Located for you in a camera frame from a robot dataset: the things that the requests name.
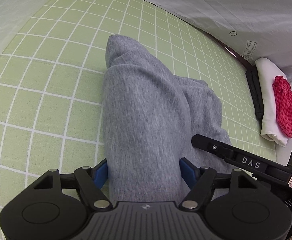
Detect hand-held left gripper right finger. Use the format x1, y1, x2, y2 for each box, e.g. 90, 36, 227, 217
179, 157, 264, 209

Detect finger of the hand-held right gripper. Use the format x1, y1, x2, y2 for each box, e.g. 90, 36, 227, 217
191, 134, 234, 158

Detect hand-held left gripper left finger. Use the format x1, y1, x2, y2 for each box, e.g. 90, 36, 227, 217
33, 159, 113, 209

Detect grey sweatpants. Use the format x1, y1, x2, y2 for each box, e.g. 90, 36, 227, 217
101, 34, 236, 205

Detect white folded cloth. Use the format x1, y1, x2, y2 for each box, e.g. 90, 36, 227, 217
254, 57, 292, 147

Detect red checked shorts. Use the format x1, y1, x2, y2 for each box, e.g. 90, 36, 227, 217
272, 76, 292, 138

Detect black folded cloth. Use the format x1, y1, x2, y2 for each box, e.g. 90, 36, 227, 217
245, 69, 265, 119

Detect green grid mat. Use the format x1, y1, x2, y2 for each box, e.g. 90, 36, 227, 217
0, 0, 284, 240

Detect grey carrot print sheet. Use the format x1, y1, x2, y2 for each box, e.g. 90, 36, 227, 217
0, 0, 292, 80

